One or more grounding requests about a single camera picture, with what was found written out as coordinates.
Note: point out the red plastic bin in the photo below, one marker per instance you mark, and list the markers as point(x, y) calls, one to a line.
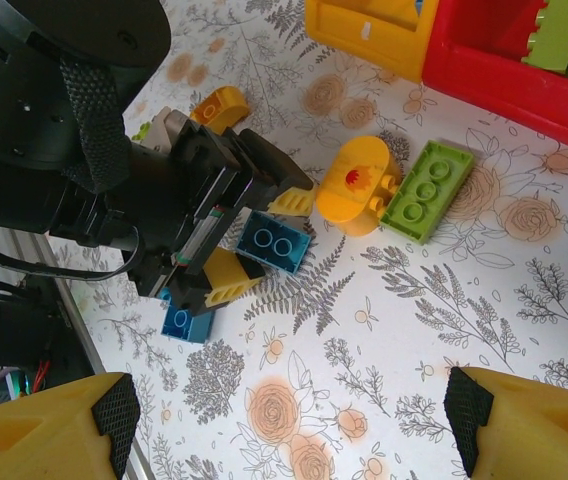
point(489, 85)

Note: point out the yellow flame print lego brick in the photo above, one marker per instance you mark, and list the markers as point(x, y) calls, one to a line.
point(349, 200)

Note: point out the yellow plastic bin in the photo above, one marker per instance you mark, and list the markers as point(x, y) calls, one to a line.
point(364, 50)

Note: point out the yellow arch lego brick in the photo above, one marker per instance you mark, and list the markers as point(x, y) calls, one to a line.
point(224, 100)

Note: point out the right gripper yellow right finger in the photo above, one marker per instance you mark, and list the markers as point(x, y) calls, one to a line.
point(549, 435)

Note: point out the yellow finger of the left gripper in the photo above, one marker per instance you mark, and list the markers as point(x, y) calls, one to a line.
point(289, 200)
point(229, 280)

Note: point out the long green lego brick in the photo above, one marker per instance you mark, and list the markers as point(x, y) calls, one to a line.
point(429, 195)
point(554, 40)

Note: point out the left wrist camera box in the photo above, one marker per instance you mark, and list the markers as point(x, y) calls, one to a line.
point(199, 142)

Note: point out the small green lego brick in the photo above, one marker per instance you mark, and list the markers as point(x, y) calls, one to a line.
point(141, 132)

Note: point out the blue lego brick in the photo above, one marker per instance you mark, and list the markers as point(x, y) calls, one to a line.
point(274, 242)
point(186, 322)

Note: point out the coloured wiring bundle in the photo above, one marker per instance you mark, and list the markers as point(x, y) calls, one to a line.
point(39, 372)

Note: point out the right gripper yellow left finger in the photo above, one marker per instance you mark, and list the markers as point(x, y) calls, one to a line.
point(24, 440)

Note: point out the aluminium frame rail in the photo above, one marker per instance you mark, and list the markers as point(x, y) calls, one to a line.
point(71, 310)

